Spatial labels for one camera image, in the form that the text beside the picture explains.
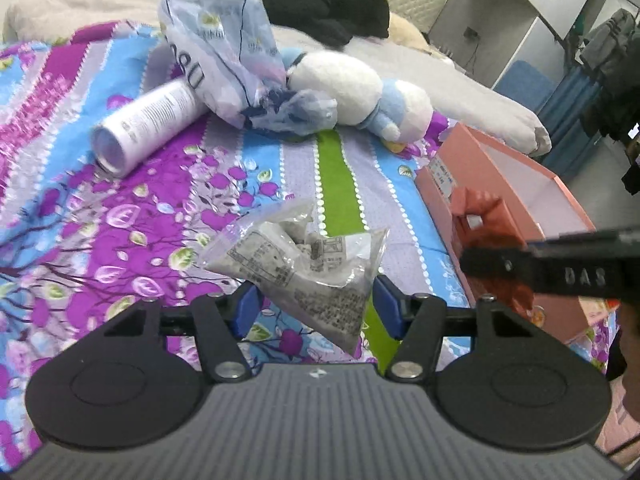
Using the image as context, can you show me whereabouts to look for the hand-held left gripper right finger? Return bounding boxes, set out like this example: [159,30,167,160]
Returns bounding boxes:
[372,274,528,381]

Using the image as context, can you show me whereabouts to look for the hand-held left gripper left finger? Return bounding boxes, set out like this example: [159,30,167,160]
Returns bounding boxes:
[102,280,263,383]

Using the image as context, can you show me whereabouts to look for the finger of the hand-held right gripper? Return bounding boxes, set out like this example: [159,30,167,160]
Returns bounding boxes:
[459,245,533,281]

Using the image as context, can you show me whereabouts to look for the red brown snack packet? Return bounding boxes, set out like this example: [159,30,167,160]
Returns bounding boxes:
[449,187,536,311]

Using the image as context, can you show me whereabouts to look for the white grey snack packet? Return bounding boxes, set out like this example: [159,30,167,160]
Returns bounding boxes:
[204,199,390,358]

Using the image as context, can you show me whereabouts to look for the pink cardboard box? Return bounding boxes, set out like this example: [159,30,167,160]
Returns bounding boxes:
[415,122,608,346]

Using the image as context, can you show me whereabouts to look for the person's right hand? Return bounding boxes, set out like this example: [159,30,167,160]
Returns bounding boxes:
[607,304,640,382]

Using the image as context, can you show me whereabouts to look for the floral striped bedsheet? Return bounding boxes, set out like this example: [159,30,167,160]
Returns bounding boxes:
[0,20,631,471]

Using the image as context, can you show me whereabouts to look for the pink printed garment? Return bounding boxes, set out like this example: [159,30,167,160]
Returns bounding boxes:
[600,382,640,466]

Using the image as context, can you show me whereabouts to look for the grey duvet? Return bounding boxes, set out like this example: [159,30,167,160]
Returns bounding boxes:
[2,0,553,157]

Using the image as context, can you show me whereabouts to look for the blue curtain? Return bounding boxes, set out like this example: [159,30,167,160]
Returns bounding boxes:
[537,62,608,181]

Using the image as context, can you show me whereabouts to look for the crumpled clear plastic wrapper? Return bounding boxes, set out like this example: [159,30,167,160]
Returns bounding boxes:
[240,87,341,137]

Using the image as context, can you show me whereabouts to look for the white cylindrical tube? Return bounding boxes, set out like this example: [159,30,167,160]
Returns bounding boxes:
[90,79,203,178]

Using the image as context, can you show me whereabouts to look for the hanging dark clothes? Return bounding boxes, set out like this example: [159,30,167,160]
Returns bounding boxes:
[580,7,640,141]

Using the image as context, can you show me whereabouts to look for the white and blue plush toy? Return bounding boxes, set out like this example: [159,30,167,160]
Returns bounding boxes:
[280,47,435,153]

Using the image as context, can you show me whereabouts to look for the beige pillow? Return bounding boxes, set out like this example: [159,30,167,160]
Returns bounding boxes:
[387,12,431,53]

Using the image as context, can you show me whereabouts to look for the white cabinet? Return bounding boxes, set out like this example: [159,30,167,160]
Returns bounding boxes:
[430,0,608,96]

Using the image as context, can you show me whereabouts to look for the blue white plastic bag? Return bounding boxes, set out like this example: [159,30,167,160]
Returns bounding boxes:
[157,0,288,131]

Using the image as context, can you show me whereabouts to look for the black jacket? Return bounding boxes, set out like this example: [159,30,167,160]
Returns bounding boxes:
[252,0,391,46]

